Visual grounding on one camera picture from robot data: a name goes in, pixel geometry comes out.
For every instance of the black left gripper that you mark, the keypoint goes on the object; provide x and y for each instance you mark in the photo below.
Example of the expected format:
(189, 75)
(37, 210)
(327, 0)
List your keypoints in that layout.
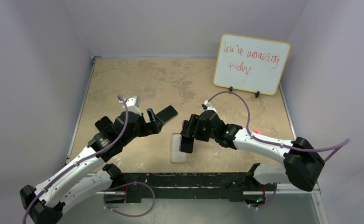
(157, 122)

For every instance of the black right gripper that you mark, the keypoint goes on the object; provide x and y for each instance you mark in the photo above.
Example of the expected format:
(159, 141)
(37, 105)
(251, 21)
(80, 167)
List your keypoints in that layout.
(198, 136)

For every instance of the purple phone black screen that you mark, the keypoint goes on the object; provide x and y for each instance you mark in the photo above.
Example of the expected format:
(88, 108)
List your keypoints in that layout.
(186, 145)

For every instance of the white silicone phone case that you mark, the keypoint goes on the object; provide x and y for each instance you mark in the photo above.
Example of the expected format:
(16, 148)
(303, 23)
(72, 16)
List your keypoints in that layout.
(176, 156)

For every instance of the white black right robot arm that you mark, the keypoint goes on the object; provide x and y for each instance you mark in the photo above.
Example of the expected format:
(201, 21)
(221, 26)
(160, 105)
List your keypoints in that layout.
(296, 161)

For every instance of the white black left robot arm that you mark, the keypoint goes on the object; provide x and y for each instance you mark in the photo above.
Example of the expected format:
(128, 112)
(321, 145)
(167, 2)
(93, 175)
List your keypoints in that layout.
(89, 172)

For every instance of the black phone silver edge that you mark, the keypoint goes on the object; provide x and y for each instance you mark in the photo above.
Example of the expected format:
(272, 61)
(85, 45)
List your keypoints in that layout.
(167, 114)

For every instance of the black phone case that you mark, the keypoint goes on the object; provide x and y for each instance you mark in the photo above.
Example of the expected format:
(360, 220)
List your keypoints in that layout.
(102, 123)

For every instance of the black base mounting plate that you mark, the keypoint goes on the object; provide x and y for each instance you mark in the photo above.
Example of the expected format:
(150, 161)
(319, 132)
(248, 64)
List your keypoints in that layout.
(185, 185)

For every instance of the yellow framed whiteboard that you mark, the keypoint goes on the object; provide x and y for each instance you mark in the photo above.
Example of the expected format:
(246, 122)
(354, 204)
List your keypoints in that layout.
(250, 64)

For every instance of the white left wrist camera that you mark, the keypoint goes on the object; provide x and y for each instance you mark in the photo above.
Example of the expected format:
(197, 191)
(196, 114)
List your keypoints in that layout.
(132, 104)

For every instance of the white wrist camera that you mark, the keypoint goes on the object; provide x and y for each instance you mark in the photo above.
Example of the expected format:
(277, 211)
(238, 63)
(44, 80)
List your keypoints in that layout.
(132, 104)
(208, 107)

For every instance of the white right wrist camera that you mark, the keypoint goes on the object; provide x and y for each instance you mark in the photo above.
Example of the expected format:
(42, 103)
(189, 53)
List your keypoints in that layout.
(208, 107)

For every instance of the aluminium frame rail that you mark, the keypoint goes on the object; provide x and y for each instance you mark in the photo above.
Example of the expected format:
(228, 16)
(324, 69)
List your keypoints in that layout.
(200, 188)

